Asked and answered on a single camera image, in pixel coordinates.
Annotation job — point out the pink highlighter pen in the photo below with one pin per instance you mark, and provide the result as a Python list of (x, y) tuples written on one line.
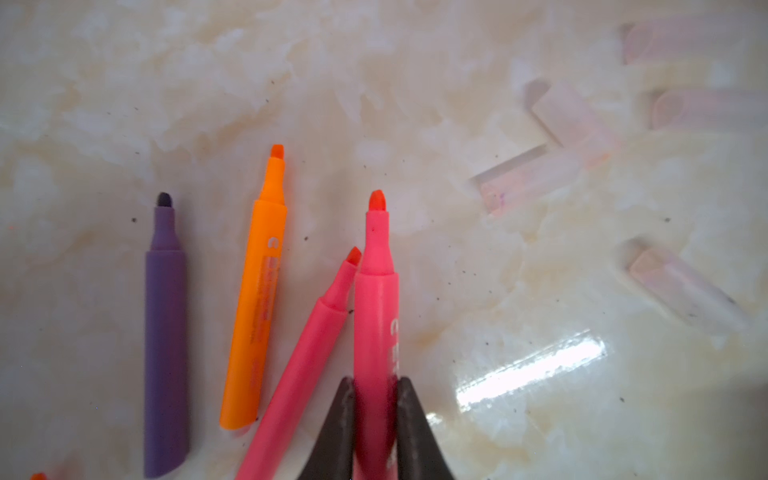
[(376, 347), (300, 376)]

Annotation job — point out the purple highlighter pen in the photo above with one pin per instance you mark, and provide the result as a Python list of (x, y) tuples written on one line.
[(166, 404)]

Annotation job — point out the clear pen cap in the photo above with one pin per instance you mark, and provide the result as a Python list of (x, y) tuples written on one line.
[(677, 38), (526, 177), (709, 110), (687, 293), (575, 125)]

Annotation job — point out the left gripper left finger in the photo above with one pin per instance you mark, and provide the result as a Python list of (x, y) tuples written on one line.
[(332, 456)]

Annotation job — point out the orange highlighter pen upper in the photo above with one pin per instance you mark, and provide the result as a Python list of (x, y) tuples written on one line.
[(247, 359)]

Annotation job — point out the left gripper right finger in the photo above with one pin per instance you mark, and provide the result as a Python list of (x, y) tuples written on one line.
[(418, 454)]

